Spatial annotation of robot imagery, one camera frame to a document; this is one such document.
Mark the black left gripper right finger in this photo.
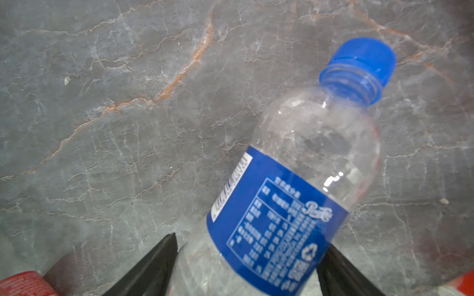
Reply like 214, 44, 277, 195
317, 244, 385, 296

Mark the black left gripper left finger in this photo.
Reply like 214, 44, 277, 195
104, 233, 178, 296

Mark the white red label bottle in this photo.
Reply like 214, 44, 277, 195
438, 270, 474, 296

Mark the red cap small bottle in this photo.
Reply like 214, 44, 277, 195
1, 271, 59, 296

